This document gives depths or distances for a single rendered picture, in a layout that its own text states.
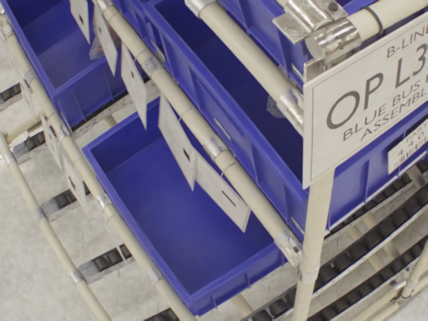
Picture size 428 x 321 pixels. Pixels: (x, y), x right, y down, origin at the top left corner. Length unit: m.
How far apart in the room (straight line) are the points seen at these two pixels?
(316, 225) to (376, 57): 0.36
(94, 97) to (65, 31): 0.25
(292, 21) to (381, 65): 0.11
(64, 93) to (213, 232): 0.40
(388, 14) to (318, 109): 0.13
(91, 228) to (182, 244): 0.88
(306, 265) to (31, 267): 1.37
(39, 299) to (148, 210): 0.86
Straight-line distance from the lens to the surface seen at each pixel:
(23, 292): 2.52
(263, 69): 1.01
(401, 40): 0.86
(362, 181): 1.28
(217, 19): 1.06
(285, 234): 1.34
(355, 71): 0.84
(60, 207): 2.08
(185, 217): 1.71
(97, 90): 1.80
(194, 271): 1.67
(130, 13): 1.53
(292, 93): 0.99
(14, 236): 2.59
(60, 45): 1.97
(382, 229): 1.70
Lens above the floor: 2.29
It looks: 63 degrees down
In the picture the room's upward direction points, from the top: 5 degrees counter-clockwise
